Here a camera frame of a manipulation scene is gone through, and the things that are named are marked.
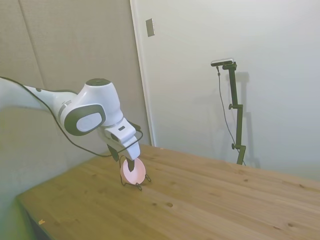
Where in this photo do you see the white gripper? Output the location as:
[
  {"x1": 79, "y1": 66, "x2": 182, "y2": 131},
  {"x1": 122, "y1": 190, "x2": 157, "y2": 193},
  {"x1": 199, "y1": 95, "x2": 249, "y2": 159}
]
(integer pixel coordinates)
[{"x1": 98, "y1": 126, "x2": 141, "y2": 174}]

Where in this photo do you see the pink plastic bowl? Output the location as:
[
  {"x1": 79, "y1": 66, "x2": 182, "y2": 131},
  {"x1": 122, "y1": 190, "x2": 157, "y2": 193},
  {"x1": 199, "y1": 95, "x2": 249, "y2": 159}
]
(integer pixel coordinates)
[{"x1": 119, "y1": 157, "x2": 147, "y2": 186}]

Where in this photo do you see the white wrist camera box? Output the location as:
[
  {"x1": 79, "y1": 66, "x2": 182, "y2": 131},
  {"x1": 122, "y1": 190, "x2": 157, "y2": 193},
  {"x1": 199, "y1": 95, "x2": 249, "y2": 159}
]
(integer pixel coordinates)
[{"x1": 104, "y1": 121, "x2": 138, "y2": 146}]

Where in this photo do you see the black wire bowl stand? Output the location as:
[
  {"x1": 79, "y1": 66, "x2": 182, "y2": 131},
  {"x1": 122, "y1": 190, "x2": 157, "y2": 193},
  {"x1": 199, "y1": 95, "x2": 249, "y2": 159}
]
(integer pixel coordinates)
[{"x1": 118, "y1": 154, "x2": 153, "y2": 192}]

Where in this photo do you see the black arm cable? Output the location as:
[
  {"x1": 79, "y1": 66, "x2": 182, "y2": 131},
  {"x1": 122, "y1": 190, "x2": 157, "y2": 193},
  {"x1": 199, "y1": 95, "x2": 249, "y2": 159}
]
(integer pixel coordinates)
[{"x1": 0, "y1": 76, "x2": 144, "y2": 158}]

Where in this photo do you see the white door frame trim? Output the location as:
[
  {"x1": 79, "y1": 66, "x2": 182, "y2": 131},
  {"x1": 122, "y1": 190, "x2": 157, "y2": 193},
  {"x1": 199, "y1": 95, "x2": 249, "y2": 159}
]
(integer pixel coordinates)
[{"x1": 129, "y1": 0, "x2": 156, "y2": 147}]

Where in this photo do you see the dark green camera stand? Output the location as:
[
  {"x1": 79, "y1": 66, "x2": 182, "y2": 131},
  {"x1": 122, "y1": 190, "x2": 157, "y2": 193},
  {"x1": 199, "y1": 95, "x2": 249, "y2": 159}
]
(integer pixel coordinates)
[{"x1": 222, "y1": 62, "x2": 247, "y2": 166}]

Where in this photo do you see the grey wall switch plate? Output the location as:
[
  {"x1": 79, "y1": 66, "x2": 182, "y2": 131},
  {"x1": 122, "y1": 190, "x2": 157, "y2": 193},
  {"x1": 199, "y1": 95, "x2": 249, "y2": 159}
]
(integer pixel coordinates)
[{"x1": 145, "y1": 17, "x2": 156, "y2": 38}]

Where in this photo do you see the grey exterior camera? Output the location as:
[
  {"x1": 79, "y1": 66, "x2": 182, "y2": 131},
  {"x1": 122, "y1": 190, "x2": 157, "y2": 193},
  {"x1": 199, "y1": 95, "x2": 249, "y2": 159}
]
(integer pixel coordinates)
[{"x1": 210, "y1": 57, "x2": 235, "y2": 67}]

